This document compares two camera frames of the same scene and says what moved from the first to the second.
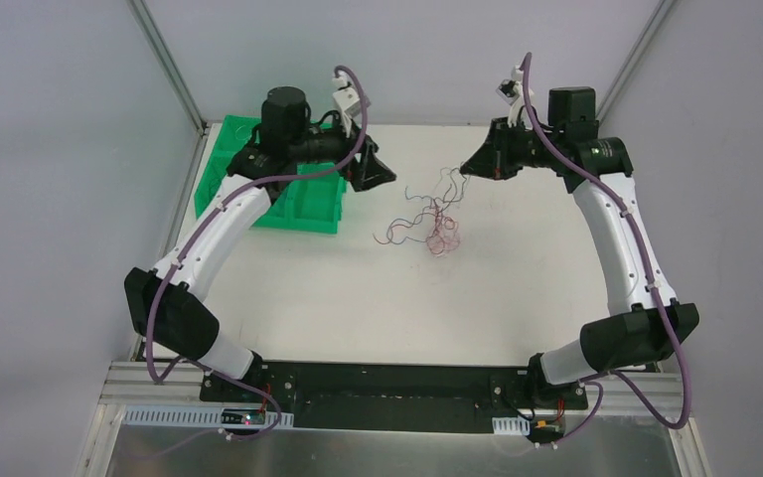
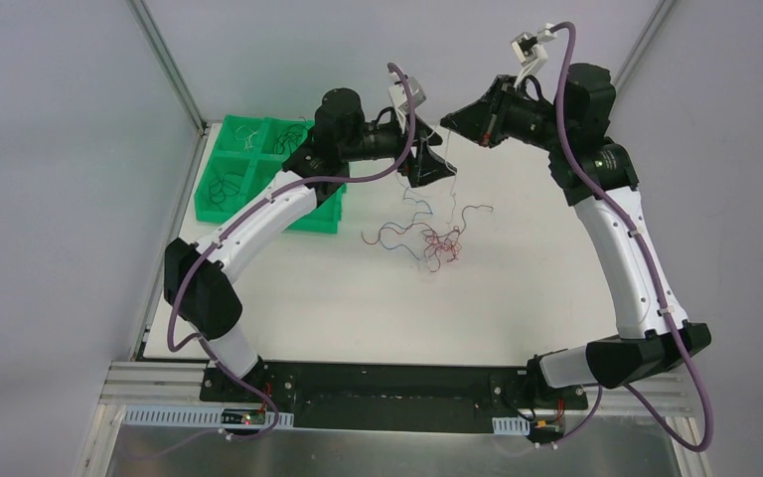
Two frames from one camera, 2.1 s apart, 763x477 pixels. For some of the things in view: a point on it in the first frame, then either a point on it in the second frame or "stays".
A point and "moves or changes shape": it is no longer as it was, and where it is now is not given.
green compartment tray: (315, 197) stays
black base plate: (395, 396) stays
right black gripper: (501, 152) → (493, 116)
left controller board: (240, 416) stays
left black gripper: (357, 155) → (414, 150)
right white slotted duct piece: (512, 425) stays
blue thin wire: (438, 198) → (431, 213)
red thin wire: (439, 231) moves or changes shape
